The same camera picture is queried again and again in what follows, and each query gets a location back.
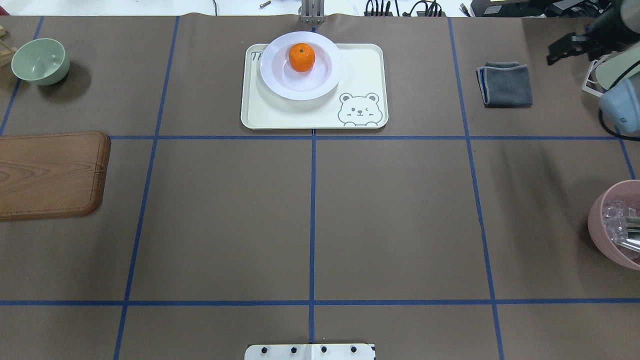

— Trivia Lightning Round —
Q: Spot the wooden cutting board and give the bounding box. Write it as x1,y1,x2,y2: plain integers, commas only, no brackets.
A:
0,131,111,221

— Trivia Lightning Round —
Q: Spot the orange fruit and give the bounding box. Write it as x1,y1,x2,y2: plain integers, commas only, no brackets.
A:
288,42,316,73

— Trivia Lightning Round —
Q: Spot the white wire cup rack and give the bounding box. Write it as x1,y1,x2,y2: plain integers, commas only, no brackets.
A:
582,54,615,98

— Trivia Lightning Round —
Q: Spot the wooden cup rack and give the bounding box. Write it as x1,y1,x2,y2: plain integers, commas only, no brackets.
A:
0,25,18,68

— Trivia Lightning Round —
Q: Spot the folded grey cloth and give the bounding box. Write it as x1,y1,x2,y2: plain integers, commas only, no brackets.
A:
476,61,533,109

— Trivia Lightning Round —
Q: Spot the white round plate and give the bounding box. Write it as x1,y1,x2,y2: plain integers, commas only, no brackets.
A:
260,30,344,101

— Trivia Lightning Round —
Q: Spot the aluminium camera post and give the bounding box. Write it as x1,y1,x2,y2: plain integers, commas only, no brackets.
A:
299,0,326,25

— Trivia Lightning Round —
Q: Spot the pink bowl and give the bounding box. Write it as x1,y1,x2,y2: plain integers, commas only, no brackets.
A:
587,179,640,272

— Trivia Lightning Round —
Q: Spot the light green bowl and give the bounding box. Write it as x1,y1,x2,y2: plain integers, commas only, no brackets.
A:
11,38,71,86

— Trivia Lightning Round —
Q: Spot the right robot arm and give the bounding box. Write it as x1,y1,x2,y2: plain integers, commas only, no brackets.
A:
546,0,640,142

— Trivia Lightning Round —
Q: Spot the cream bear print tray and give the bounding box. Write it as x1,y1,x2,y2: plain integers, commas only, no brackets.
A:
240,43,389,130

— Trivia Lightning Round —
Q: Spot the metal scoop in bowl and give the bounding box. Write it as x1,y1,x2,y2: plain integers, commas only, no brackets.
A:
612,216,640,252

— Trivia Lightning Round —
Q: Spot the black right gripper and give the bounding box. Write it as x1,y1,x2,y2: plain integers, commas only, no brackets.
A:
545,5,636,66

